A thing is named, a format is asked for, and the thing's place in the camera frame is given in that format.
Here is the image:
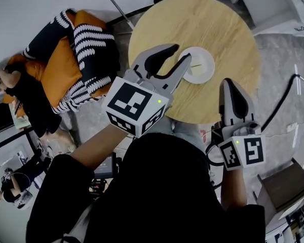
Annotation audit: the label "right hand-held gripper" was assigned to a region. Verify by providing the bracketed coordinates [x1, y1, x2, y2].
[217, 78, 267, 171]

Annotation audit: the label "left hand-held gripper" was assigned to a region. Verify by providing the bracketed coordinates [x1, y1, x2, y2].
[101, 44, 192, 138]

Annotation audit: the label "white round plate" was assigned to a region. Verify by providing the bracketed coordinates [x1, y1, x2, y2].
[177, 46, 215, 85]

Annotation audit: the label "person's left forearm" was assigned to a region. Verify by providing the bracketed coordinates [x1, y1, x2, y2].
[69, 123, 129, 172]

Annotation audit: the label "person's right forearm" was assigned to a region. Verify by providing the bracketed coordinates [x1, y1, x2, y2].
[220, 168, 248, 211]

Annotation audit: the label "round wooden table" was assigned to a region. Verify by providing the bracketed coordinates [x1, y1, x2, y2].
[128, 0, 260, 125]

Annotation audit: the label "person's grey trousers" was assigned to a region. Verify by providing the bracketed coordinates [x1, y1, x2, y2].
[164, 117, 206, 151]

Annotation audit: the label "black and white patterned sleeve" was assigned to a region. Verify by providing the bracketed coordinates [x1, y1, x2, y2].
[50, 24, 121, 114]

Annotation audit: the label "metal mop pole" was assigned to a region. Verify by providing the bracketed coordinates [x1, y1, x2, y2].
[96, 0, 135, 31]

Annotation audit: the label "orange sofa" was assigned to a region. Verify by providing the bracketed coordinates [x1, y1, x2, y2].
[1, 10, 117, 118]

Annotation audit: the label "dark brown side table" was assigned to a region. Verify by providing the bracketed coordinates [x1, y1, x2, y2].
[253, 158, 304, 220]

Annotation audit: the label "orange pillow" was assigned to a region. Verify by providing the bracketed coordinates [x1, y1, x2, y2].
[40, 36, 83, 108]

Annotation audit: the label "white cabinet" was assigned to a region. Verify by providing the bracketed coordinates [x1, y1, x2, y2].
[230, 0, 304, 37]

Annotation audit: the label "person's black shirt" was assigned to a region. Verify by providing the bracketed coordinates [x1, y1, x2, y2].
[25, 133, 267, 243]

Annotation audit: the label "black tablet device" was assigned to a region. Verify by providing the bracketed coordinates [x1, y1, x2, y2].
[94, 152, 117, 179]

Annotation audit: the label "black patterned cushion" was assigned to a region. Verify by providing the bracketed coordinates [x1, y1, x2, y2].
[22, 8, 77, 63]

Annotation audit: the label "red black equipment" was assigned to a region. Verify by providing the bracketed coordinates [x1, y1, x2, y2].
[90, 178, 108, 199]

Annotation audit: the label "white printed cloth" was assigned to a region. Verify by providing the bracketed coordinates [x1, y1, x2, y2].
[9, 102, 31, 130]

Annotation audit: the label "black vacuum hose with wand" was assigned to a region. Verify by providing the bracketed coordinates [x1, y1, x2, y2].
[260, 73, 304, 133]

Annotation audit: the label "black metal shelf frame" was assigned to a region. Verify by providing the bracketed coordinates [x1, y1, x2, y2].
[0, 102, 41, 156]

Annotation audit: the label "grey shoulder strap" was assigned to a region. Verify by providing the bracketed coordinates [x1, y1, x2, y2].
[58, 204, 94, 243]

